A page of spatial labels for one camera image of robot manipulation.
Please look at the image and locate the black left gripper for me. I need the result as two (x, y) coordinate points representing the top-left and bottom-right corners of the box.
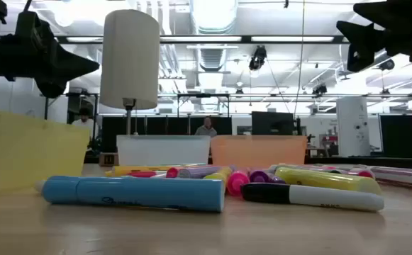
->
(0, 33), (101, 99)

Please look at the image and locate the red cap fine marker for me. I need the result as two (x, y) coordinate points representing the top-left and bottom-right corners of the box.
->
(126, 171), (167, 179)

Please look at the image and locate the light blue Sharpie highlighter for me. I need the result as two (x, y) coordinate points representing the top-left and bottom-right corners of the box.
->
(41, 175), (226, 213)

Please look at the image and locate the magenta Expo marker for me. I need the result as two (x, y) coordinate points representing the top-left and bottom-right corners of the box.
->
(349, 169), (376, 179)

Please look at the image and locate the red Expo marker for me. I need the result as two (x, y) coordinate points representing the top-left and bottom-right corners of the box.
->
(368, 166), (412, 192)

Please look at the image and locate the yellow Sharpie highlighter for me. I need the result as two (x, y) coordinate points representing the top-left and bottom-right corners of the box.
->
(204, 166), (233, 186)
(274, 166), (383, 196)

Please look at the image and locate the purple highlighter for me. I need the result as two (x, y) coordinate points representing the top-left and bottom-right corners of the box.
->
(176, 165), (225, 179)

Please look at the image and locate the black cap fine marker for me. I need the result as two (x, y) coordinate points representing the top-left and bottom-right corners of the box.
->
(240, 182), (386, 213)

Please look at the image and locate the pink highlighter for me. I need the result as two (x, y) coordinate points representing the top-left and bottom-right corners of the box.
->
(226, 169), (251, 197)

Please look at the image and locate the black overhead beam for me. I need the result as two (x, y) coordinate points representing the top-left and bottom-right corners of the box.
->
(55, 34), (351, 45)

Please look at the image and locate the person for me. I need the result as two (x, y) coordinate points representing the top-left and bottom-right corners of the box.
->
(194, 116), (218, 137)
(71, 107), (97, 140)

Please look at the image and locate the white cylinder lamp, wooden base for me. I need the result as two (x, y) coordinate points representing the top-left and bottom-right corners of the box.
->
(98, 9), (161, 167)

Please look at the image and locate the yellow translucent plastic bin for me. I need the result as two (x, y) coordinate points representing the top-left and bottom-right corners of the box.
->
(0, 108), (91, 196)

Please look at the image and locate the white column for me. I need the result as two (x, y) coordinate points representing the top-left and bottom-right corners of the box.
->
(335, 96), (372, 158)

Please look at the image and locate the black partition panel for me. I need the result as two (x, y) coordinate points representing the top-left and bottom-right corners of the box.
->
(379, 113), (412, 159)
(101, 115), (233, 154)

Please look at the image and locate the clear translucent plastic bin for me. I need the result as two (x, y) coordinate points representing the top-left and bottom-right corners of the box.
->
(116, 134), (212, 166)

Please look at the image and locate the black monitor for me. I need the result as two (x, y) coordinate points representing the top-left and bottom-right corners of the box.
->
(250, 110), (296, 136)

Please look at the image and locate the orange translucent plastic bin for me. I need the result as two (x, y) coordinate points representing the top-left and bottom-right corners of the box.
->
(210, 135), (308, 168)

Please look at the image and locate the black metal table frame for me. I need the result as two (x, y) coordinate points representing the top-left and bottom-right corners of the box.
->
(84, 154), (412, 170)

